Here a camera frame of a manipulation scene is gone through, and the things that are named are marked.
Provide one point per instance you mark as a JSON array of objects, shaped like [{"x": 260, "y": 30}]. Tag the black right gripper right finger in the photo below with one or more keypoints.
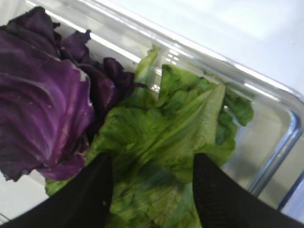
[{"x": 221, "y": 203}]

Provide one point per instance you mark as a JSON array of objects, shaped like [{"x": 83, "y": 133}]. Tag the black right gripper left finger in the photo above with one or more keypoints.
[{"x": 83, "y": 203}]

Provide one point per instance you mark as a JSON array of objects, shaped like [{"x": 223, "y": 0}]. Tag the green lettuce leaf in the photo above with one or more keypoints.
[{"x": 147, "y": 193}]

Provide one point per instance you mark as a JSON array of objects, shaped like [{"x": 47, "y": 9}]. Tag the green lettuce pile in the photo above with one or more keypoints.
[{"x": 234, "y": 108}]

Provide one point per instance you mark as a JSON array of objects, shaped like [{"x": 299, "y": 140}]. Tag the clear plastic container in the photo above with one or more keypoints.
[{"x": 255, "y": 45}]

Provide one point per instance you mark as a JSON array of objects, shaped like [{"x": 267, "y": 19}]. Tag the purple cabbage leaves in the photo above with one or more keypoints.
[{"x": 53, "y": 97}]

